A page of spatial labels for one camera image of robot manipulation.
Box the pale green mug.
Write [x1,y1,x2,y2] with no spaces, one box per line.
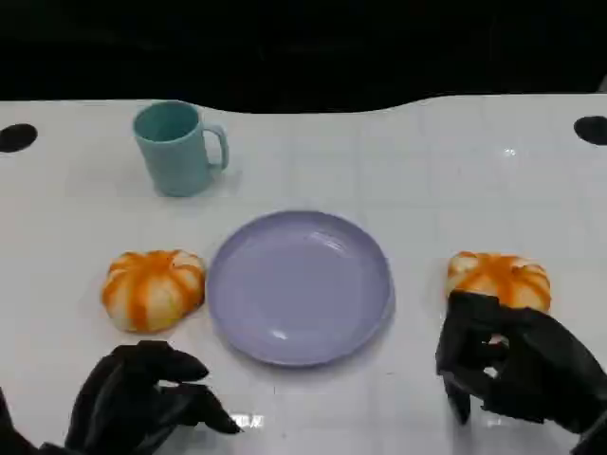
[132,100,230,198]

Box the black table cable grommet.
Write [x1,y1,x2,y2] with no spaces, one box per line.
[573,115,607,146]
[0,123,39,154]

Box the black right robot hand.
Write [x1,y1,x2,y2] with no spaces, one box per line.
[434,289,607,435]

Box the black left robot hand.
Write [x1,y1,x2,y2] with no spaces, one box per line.
[64,339,244,455]

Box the orange white toy bread roll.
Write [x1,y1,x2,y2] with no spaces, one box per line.
[446,250,553,315]
[100,248,208,334]

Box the lilac plate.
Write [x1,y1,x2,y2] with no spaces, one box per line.
[205,209,395,369]

